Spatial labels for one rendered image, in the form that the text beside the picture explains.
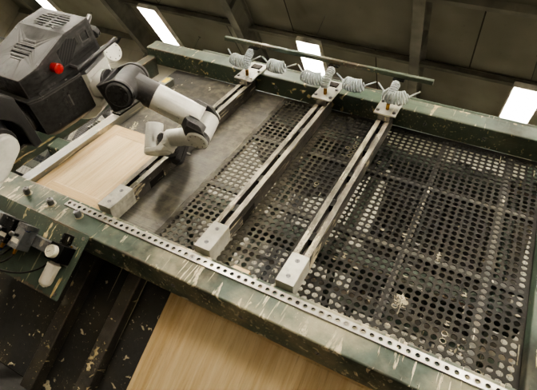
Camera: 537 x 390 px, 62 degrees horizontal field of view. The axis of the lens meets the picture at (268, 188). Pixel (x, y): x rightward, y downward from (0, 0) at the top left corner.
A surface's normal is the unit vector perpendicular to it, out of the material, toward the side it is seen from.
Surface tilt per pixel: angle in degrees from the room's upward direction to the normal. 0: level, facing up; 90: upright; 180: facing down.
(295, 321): 58
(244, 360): 90
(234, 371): 90
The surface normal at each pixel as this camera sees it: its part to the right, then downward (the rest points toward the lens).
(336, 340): -0.01, -0.74
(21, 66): -0.21, -0.44
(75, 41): 0.88, 0.30
